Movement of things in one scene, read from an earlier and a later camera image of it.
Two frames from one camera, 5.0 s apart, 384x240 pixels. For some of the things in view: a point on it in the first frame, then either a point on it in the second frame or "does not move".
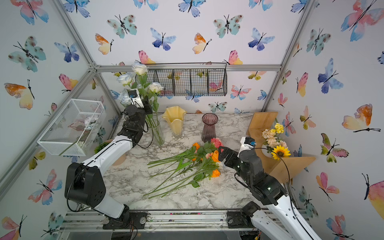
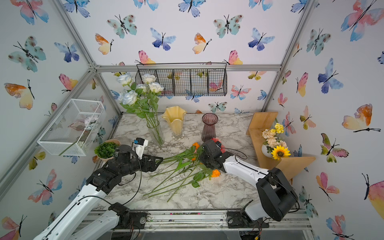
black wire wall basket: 187,79 does not move
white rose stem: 125,99 does not move
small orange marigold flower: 196,145 does not move
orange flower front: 216,173 does not move
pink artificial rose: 217,142 does not move
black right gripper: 227,154 → 201,157
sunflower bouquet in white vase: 273,146 does not move
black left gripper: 146,108 → 152,167
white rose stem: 139,69 → 148,78
